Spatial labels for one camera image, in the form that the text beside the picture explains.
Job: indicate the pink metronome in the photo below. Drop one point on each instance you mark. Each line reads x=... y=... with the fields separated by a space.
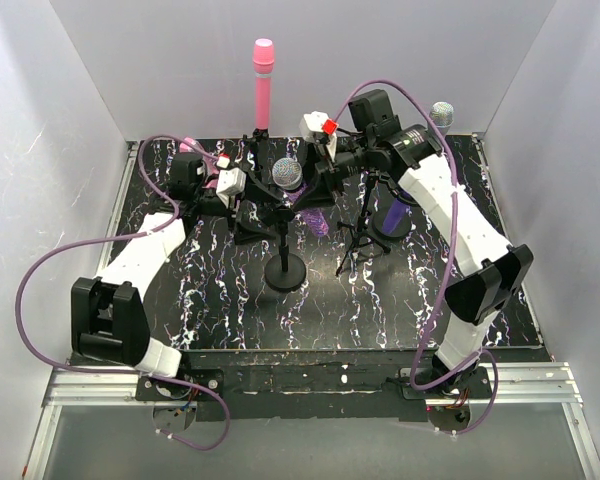
x=192 y=145

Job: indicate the black left-edge clip stand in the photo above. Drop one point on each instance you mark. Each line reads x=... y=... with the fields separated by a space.
x=284 y=272

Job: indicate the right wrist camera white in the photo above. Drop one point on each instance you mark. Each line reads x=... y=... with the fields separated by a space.
x=318 y=129

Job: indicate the purple matte microphone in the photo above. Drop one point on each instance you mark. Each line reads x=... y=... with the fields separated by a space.
x=395 y=217

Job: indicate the black round-base clip stand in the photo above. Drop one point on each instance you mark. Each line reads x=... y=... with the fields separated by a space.
x=401 y=232

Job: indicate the purple glitter microphone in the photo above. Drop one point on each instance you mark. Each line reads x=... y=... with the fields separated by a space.
x=287 y=174

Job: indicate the pink microphone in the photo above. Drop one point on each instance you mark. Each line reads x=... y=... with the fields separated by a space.
x=263 y=60

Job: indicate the silver grey microphone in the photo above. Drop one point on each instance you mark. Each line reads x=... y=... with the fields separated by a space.
x=442 y=115

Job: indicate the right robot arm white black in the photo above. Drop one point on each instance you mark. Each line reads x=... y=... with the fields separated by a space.
x=484 y=269

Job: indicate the black tripod shock-mount stand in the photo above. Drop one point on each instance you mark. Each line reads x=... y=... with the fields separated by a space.
x=361 y=233

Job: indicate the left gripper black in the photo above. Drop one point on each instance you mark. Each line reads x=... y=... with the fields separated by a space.
x=235 y=211

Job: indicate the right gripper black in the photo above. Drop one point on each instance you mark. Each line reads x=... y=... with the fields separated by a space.
x=333 y=170

